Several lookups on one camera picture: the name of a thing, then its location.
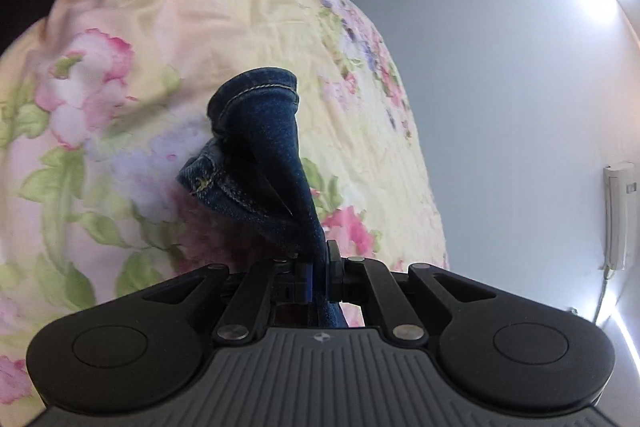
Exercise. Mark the floral yellow bed quilt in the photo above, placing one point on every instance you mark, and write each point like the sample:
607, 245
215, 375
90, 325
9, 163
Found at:
102, 103

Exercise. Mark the white wall intercom phone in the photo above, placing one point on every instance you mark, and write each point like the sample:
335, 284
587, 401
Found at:
621, 192

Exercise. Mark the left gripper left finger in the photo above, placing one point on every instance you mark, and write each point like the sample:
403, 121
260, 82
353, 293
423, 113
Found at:
271, 293

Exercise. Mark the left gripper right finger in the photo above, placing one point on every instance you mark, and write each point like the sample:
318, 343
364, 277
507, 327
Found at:
369, 284

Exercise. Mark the blue denim jeans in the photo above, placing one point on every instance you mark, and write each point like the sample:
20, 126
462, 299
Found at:
250, 171

